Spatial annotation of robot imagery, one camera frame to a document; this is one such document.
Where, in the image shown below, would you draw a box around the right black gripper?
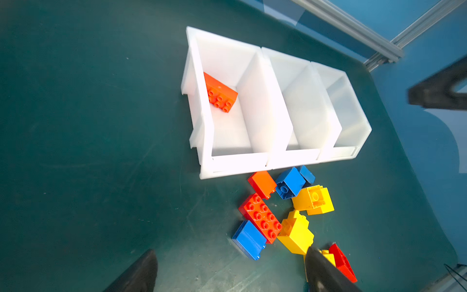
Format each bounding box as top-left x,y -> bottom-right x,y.
407,56 -> 467,111

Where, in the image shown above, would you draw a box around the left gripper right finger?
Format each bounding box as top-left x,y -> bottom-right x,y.
305,246 -> 361,292

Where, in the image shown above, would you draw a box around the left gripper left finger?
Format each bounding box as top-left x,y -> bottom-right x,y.
104,249 -> 158,292

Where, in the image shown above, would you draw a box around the yellow brick top studs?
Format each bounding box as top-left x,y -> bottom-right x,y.
292,185 -> 334,215

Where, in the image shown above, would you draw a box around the blue brick top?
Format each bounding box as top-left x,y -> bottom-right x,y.
276,167 -> 306,200

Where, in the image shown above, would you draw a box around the long red brick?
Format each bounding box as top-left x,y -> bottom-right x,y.
238,193 -> 282,244
204,73 -> 238,113

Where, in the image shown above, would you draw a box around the red brick right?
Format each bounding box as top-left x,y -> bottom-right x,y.
328,243 -> 358,283

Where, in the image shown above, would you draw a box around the blue brick left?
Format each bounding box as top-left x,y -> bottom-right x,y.
232,220 -> 266,260

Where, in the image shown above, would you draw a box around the white right bin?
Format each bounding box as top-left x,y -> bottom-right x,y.
312,62 -> 372,162

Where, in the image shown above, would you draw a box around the white bin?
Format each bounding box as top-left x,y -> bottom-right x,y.
262,47 -> 342,169
181,27 -> 293,180
312,62 -> 372,162

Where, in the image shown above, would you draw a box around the small blue brick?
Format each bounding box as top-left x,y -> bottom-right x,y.
297,165 -> 316,185

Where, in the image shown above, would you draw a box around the red brick top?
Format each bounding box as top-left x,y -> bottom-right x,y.
248,171 -> 277,200

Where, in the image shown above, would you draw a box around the white middle bin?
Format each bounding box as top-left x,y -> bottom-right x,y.
262,47 -> 342,169

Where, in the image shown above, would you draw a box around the white left bin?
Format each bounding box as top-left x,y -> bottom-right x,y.
181,27 -> 293,180

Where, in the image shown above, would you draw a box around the right aluminium frame post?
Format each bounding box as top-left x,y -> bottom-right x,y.
364,0 -> 466,72

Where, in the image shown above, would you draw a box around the horizontal aluminium frame bar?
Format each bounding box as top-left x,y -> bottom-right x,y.
293,0 -> 404,62

